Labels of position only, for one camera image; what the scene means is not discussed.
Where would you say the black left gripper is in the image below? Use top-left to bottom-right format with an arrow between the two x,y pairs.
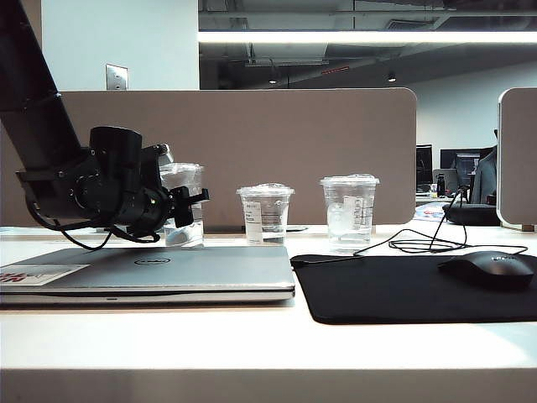
115,186 -> 211,238

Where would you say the clear cup with siren logo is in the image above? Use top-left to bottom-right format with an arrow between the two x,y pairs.
159,162 -> 206,249

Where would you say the small clear cup white label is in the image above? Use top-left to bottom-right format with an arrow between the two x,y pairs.
236,182 -> 296,246

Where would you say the silver Dell laptop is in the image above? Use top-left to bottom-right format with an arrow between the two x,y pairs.
0,244 -> 296,306

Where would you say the clear plastic cup with ice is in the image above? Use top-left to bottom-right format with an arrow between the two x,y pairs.
319,173 -> 381,254

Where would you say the wide brown desk partition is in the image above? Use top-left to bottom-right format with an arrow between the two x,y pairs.
0,86 -> 418,229

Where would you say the black mouse pad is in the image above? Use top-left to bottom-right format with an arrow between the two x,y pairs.
289,252 -> 537,326

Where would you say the white ceiling light strip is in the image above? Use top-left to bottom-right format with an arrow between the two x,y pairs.
197,30 -> 537,44

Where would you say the slim black monitor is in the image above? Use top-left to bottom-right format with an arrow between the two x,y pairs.
416,144 -> 434,186

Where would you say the colourful magazine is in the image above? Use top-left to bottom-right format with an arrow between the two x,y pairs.
413,203 -> 452,222

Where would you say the wide black monitor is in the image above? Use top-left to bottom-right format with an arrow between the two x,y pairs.
440,148 -> 494,186

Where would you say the black soft pouch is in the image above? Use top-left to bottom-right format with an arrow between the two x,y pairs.
443,202 -> 503,227

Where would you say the grey office chair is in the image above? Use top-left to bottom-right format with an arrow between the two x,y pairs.
469,145 -> 499,206

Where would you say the black computer mouse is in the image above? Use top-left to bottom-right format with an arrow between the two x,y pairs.
438,250 -> 535,290

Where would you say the narrow brown desk partition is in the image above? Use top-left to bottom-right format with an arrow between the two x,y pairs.
497,86 -> 537,230

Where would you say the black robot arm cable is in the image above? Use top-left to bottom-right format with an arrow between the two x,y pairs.
24,196 -> 161,252

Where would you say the metal wall switch plate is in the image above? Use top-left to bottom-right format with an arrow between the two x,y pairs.
105,63 -> 128,91

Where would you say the thin black cable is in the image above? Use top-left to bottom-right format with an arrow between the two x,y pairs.
291,186 -> 530,270

